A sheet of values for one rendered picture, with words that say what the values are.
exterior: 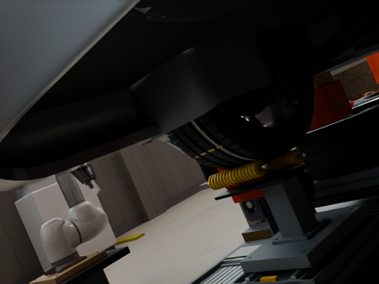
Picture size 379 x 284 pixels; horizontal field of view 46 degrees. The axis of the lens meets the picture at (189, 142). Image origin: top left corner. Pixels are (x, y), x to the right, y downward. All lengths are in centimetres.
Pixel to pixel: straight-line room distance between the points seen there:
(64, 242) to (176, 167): 408
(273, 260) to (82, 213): 140
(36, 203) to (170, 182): 239
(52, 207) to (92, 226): 194
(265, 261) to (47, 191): 328
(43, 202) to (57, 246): 199
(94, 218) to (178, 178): 389
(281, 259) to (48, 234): 146
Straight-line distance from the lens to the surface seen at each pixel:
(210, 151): 146
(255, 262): 161
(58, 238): 259
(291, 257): 150
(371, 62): 396
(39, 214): 457
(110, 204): 574
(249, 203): 210
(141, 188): 587
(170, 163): 645
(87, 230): 266
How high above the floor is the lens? 67
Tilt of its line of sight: level
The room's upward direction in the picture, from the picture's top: 24 degrees counter-clockwise
